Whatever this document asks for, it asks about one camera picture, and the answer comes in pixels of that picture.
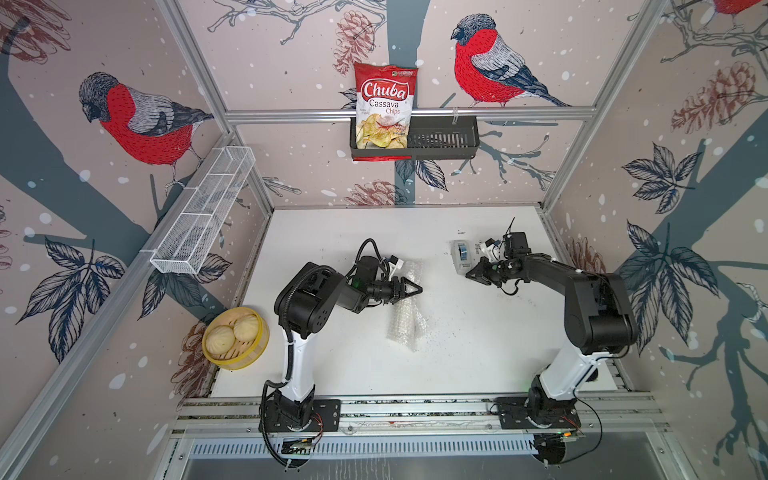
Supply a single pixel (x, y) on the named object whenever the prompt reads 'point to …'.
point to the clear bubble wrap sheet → (408, 322)
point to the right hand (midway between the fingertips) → (466, 272)
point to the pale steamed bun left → (220, 339)
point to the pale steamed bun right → (245, 327)
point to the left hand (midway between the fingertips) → (422, 289)
